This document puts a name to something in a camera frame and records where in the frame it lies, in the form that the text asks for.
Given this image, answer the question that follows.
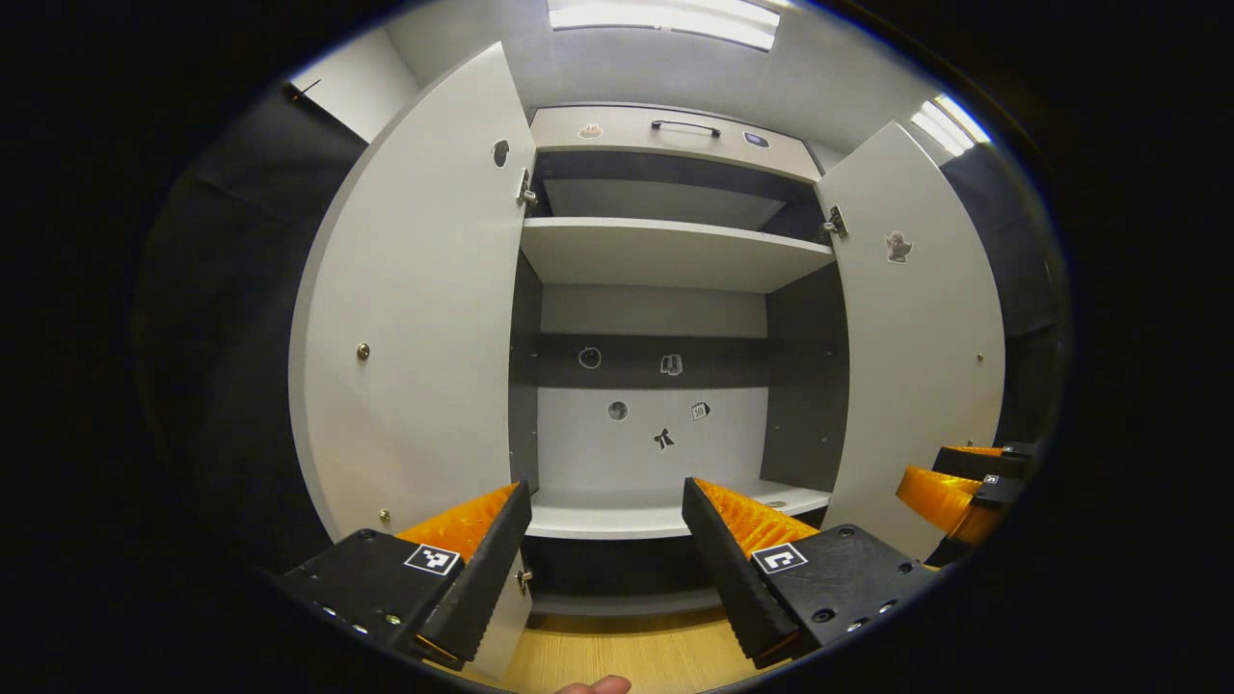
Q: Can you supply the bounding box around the black backdrop cloth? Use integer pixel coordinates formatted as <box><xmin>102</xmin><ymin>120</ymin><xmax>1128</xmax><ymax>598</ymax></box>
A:
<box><xmin>940</xmin><ymin>145</ymin><xmax>1066</xmax><ymax>454</ymax></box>
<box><xmin>135</xmin><ymin>87</ymin><xmax>367</xmax><ymax>579</ymax></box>

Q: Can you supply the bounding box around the white cabinet shelf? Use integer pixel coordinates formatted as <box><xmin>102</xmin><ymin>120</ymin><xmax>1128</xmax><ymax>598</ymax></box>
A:
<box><xmin>545</xmin><ymin>178</ymin><xmax>787</xmax><ymax>232</ymax></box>
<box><xmin>525</xmin><ymin>479</ymin><xmax>832</xmax><ymax>541</ymax></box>
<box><xmin>521</xmin><ymin>217</ymin><xmax>836</xmax><ymax>294</ymax></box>

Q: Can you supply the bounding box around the cabinet door checkered heart sticker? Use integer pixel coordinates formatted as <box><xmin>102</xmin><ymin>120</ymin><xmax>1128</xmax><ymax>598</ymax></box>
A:
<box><xmin>289</xmin><ymin>41</ymin><xmax>537</xmax><ymax>681</ymax></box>

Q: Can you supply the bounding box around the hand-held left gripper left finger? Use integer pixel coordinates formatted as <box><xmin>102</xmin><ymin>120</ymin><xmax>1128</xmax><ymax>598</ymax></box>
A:
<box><xmin>258</xmin><ymin>480</ymin><xmax>533</xmax><ymax>673</ymax></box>

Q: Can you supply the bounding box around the long ceiling light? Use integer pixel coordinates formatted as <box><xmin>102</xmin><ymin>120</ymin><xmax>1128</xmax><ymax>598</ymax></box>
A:
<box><xmin>548</xmin><ymin>0</ymin><xmax>782</xmax><ymax>51</ymax></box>

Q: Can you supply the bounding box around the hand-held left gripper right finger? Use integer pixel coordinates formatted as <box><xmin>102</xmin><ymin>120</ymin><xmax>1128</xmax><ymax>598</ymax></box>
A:
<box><xmin>681</xmin><ymin>476</ymin><xmax>941</xmax><ymax>671</ymax></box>

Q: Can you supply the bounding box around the beige cabinet drawer front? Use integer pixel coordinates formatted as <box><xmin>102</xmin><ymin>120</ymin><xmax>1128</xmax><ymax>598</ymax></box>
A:
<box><xmin>530</xmin><ymin>104</ymin><xmax>820</xmax><ymax>184</ymax></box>

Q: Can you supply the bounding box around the cabinet door box sticker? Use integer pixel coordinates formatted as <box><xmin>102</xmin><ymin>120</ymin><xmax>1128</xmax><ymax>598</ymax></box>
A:
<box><xmin>815</xmin><ymin>120</ymin><xmax>1006</xmax><ymax>562</ymax></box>

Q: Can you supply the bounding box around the small ceiling light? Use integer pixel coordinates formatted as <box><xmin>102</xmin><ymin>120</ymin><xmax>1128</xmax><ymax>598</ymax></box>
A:
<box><xmin>910</xmin><ymin>93</ymin><xmax>992</xmax><ymax>157</ymax></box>

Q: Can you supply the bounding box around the beige double-door shoe cabinet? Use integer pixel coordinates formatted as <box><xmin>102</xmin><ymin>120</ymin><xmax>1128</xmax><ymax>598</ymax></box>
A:
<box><xmin>508</xmin><ymin>101</ymin><xmax>851</xmax><ymax>618</ymax></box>

